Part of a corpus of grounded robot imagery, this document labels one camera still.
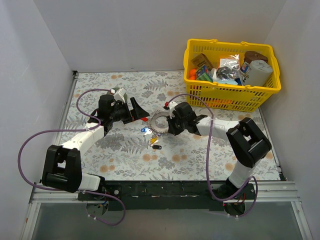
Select floral patterned mat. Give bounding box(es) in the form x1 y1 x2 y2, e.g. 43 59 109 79
49 70 281 182

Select brown cardboard box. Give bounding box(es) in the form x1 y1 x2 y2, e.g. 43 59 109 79
191 53 214 71

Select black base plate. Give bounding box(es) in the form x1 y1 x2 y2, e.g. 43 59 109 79
77 179 251 211

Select yellow key tag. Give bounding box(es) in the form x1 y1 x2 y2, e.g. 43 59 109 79
149 137 158 146

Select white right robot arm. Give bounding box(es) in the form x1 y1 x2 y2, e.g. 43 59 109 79
164 101 272 199

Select yellow plastic basket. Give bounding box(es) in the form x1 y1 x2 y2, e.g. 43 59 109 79
183 38 282 112

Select brown round object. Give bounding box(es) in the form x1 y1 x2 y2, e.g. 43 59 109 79
243 51 269 64

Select clear plastic bag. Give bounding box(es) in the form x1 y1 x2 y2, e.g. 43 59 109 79
216 54 240 80

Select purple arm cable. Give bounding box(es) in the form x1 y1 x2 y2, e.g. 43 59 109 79
164 93 258 219
17 88 127 227

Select white cylindrical container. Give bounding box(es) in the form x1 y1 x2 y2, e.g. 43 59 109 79
242 59 273 87

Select red key tag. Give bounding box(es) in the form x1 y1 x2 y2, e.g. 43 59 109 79
141 117 151 122

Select green blue small box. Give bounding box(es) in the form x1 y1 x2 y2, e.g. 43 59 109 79
196 65 213 83

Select metal ring disc key organizer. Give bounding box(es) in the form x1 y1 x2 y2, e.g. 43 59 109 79
147 110 169 134

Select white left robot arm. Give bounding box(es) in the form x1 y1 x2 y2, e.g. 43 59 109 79
42 94 150 200

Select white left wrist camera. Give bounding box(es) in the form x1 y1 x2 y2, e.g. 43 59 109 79
110 87 129 104

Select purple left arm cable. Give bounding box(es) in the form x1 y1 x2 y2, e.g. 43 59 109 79
17 88 127 227

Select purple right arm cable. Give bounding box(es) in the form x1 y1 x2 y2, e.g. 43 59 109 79
164 93 258 219

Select orange balls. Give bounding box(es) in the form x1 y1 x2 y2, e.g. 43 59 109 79
188 68 197 80

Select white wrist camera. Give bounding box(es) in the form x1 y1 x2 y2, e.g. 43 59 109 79
110 87 129 104
164 101 178 119

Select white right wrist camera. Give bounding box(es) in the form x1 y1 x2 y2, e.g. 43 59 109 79
164 101 178 119

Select black tag key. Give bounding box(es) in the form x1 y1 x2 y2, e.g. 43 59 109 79
152 144 162 150

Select blue key tag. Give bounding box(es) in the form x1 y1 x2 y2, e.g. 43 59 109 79
140 127 152 134

